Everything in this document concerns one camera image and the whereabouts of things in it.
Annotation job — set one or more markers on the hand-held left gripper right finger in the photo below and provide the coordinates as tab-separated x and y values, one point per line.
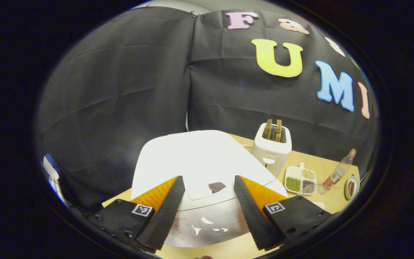
252	216

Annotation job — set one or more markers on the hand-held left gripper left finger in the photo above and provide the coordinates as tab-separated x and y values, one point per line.
164	216

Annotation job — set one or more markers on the white rice cooker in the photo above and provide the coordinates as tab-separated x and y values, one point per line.
199	158

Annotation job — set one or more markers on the white compartment grain tray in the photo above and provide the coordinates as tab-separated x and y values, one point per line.
293	183

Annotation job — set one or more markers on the white toaster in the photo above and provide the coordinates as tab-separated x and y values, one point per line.
271	154

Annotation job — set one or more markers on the brown bread slice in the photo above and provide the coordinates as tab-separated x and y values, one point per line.
278	130
268	129

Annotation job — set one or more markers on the clear plastic bottle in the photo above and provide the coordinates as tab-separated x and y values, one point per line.
338	172

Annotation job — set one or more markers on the pale green plate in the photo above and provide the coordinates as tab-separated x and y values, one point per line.
347	189

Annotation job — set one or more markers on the red meat slice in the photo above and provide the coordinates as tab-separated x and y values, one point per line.
353	187
350	189

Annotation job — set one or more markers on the black backdrop cloth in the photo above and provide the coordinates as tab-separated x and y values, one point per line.
120	90

